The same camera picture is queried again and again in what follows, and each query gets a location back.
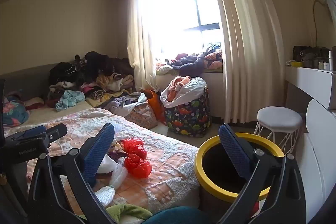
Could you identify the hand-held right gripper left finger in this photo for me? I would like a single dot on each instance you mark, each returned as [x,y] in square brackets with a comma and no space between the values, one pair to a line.
[101,150]

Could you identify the floral pink storage bag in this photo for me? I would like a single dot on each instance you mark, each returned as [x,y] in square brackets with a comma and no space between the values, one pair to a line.
[143,116]

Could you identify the white plastic bag of clothes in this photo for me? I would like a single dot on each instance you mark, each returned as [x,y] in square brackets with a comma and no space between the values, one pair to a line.
[181,90]

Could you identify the orange bag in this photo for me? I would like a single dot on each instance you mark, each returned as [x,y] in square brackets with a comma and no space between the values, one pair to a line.
[155,106]

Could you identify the red cloth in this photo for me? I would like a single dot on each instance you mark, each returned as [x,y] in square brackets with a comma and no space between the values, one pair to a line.
[34,103]

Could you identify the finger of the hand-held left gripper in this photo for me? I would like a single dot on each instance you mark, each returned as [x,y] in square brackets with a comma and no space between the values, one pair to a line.
[32,132]
[56,131]

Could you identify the white and purple clothes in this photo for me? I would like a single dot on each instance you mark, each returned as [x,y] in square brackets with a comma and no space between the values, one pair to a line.
[126,103]

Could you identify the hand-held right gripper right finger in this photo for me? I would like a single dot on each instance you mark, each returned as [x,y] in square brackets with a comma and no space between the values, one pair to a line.
[235,150]

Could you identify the red plastic bag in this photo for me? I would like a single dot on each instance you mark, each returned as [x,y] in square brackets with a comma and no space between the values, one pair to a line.
[136,165]

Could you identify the pile of mixed clothes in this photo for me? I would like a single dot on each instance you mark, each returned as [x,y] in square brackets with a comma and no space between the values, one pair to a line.
[94,74]

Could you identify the heap of jackets and bedding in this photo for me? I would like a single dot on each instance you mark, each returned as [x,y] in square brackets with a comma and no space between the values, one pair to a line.
[191,60]

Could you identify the white foam fruit net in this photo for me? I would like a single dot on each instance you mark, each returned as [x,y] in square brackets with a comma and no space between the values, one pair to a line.
[105,195]

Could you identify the grey headboard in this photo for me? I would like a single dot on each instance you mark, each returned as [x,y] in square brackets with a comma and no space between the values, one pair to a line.
[29,79]

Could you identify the green cloth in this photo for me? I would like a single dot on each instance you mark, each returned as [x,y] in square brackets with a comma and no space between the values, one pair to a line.
[126,213]

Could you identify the wide cream curtain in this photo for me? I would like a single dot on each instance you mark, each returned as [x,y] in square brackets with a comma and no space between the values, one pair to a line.
[244,43]

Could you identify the purple foil wrapper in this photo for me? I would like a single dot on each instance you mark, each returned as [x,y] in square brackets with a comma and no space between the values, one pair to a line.
[116,155]

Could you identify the peach quilted blanket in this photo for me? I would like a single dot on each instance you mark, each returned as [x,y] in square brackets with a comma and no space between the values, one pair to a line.
[162,161]

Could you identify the narrow cream curtain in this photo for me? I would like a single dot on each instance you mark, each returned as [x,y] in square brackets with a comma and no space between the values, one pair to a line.
[136,29]

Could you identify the yellow-rimmed trash bin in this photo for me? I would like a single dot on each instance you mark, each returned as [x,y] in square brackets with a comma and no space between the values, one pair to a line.
[198,165]

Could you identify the white dressing table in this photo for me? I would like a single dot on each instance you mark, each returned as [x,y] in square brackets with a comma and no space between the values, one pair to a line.
[312,82]

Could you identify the person's teal trouser leg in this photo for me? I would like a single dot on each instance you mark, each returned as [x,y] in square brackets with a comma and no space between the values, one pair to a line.
[183,216]

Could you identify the floral pillow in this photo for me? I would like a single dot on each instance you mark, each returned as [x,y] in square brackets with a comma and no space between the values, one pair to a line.
[13,112]

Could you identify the round vanity mirror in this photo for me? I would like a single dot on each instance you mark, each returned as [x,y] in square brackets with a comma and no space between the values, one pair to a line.
[328,19]

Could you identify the dinosaur print storage bag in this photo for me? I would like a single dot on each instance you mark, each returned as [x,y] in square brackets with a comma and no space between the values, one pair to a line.
[189,119]

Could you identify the light blue garment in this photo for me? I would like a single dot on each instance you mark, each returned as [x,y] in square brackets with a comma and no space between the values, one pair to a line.
[68,99]

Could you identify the dark toiletry bag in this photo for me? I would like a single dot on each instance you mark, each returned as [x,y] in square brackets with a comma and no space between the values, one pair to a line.
[309,54]

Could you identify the small yellow box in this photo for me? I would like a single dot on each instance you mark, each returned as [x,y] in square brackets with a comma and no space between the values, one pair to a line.
[295,64]

